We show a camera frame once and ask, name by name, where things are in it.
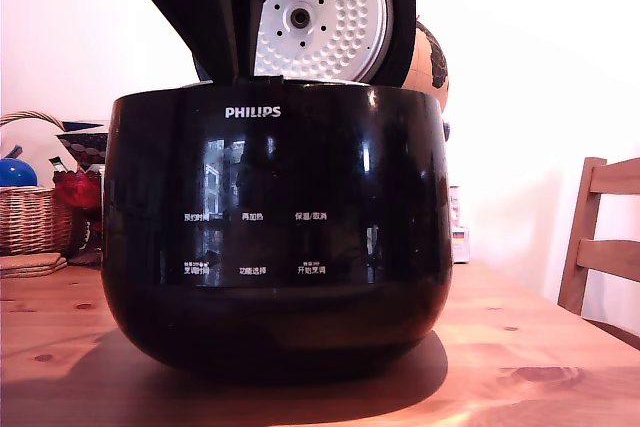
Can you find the white printed carton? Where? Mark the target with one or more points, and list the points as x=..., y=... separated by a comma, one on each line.
x=461, y=244

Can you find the rice cooker lid, dimpled plate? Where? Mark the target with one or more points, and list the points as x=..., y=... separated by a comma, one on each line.
x=345, y=12

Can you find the white printed jar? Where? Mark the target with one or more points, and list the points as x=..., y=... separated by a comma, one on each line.
x=455, y=204

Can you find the wooden chair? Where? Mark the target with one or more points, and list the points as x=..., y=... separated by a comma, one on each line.
x=600, y=247

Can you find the blue ball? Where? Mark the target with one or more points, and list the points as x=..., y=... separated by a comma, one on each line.
x=17, y=173

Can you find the black Philips rice cooker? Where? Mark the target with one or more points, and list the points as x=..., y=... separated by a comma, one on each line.
x=280, y=227

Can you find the orange and black globe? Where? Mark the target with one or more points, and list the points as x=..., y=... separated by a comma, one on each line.
x=430, y=62

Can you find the blue patterned bowl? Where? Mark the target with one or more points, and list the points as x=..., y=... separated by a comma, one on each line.
x=85, y=144

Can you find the stack of cork coasters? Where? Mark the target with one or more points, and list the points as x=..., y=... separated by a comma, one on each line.
x=30, y=265

